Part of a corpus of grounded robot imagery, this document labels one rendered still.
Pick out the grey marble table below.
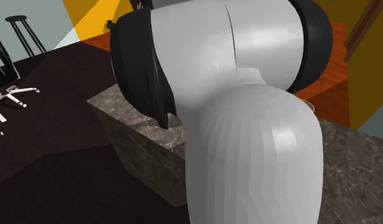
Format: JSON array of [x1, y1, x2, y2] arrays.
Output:
[[86, 83, 383, 224]]

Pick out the grey round bowl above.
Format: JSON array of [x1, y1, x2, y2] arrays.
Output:
[[300, 99, 316, 113]]

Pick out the black white office chair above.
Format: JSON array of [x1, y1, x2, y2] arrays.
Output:
[[0, 36, 41, 137]]

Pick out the black bar stool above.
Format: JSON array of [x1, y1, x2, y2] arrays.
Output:
[[4, 15, 50, 59]]

